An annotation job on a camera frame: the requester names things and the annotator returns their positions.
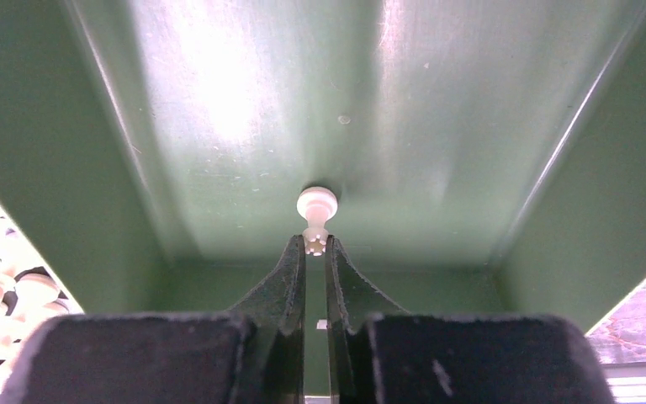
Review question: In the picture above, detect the aluminium frame rail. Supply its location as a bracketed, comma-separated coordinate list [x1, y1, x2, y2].
[603, 362, 646, 403]

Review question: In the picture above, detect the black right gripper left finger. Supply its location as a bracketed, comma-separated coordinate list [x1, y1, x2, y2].
[0, 236, 306, 403]

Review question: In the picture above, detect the white chess piece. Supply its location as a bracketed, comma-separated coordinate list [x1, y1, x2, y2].
[296, 187, 338, 257]

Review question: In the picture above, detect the green plastic tray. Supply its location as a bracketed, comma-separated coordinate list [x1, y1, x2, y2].
[0, 0, 646, 397]

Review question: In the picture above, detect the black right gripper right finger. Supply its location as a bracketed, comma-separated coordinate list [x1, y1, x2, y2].
[325, 237, 614, 403]

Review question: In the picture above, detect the black white chessboard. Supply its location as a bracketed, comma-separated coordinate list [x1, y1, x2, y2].
[0, 205, 83, 394]

